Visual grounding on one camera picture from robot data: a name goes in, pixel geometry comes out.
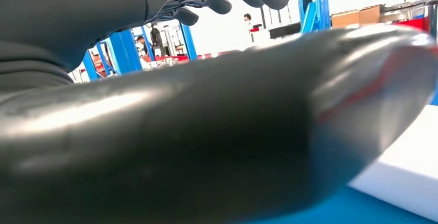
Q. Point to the person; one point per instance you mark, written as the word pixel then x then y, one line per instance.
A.
pixel 247 19
pixel 140 44

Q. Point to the red barrier belt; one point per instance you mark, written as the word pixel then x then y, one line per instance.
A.
pixel 171 58

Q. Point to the black case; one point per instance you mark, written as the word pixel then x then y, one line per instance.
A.
pixel 284 31

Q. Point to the cardboard box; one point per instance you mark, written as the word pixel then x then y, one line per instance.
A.
pixel 345 20
pixel 369 14

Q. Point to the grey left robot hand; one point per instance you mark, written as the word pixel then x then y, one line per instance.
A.
pixel 171 130

